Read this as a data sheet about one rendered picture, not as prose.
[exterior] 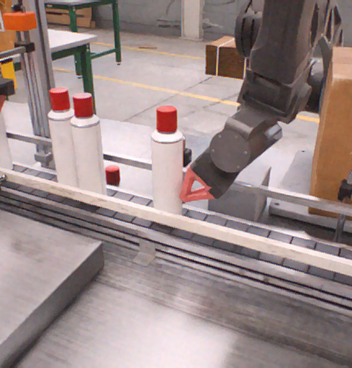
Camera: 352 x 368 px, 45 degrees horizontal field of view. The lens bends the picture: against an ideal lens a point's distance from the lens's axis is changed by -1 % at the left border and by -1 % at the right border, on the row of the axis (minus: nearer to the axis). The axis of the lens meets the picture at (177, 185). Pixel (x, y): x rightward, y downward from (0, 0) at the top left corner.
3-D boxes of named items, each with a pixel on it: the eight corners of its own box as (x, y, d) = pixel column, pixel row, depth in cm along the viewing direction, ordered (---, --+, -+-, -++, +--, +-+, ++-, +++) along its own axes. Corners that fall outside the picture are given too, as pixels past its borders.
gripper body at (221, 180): (186, 169, 64) (218, 140, 60) (211, 144, 72) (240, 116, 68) (217, 200, 64) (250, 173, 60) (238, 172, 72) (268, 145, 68)
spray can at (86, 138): (74, 201, 81) (60, 98, 71) (90, 189, 85) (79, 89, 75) (97, 208, 79) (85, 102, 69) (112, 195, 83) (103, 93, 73)
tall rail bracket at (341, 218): (320, 268, 72) (339, 184, 64) (326, 244, 78) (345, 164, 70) (340, 273, 71) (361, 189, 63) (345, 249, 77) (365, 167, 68)
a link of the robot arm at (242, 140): (315, 84, 57) (258, 61, 60) (289, 99, 48) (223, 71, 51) (282, 159, 63) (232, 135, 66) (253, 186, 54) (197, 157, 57)
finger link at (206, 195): (162, 190, 71) (196, 158, 65) (180, 172, 76) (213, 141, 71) (190, 220, 71) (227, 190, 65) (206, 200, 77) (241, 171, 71)
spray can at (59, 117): (53, 193, 84) (37, 92, 74) (70, 181, 88) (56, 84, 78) (75, 199, 82) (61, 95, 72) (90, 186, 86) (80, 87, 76)
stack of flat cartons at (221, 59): (203, 74, 473) (204, 44, 457) (221, 63, 515) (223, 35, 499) (259, 82, 447) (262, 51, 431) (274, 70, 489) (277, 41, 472)
